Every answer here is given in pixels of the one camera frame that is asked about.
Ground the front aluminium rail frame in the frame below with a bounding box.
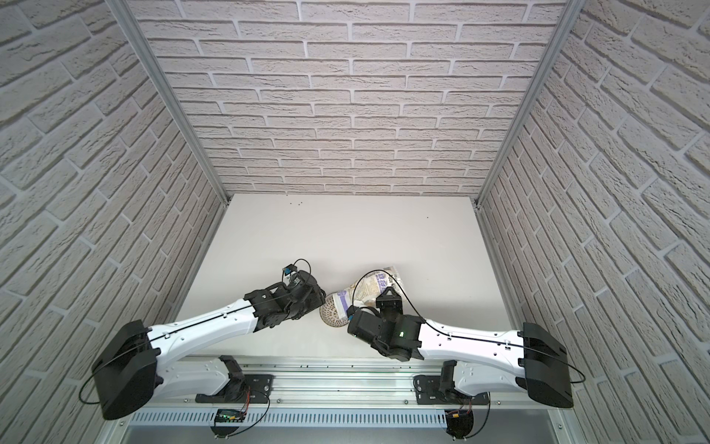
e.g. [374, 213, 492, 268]
[98, 361, 581, 443]

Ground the white purple oats bag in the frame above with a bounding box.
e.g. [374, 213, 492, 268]
[337, 266, 404, 310]

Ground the corner aluminium post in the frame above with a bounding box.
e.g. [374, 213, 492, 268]
[473, 0, 585, 213]
[106, 0, 229, 206]

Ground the left green circuit board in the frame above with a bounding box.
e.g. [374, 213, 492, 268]
[214, 409, 248, 425]

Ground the right wall base aluminium rail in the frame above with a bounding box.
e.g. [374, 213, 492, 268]
[474, 205, 525, 329]

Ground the right round black controller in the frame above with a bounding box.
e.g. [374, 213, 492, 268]
[445, 410, 475, 440]

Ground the right corner aluminium post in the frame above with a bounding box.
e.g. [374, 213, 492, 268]
[473, 0, 585, 213]

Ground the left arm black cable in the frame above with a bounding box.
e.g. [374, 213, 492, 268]
[77, 257, 312, 406]

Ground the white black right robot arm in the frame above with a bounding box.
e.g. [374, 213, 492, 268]
[347, 287, 574, 409]

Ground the white slotted cable duct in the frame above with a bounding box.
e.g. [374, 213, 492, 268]
[129, 408, 446, 428]

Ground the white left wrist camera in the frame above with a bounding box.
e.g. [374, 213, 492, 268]
[281, 264, 299, 285]

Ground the patterned white breakfast bowl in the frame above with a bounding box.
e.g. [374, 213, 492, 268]
[319, 292, 349, 327]

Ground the left corner aluminium post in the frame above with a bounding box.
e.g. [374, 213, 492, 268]
[106, 0, 229, 206]

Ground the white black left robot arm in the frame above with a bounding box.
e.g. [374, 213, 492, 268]
[91, 266, 327, 420]

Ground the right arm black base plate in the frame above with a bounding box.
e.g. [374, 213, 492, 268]
[413, 375, 489, 406]

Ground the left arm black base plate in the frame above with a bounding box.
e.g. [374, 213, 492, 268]
[195, 374, 275, 404]

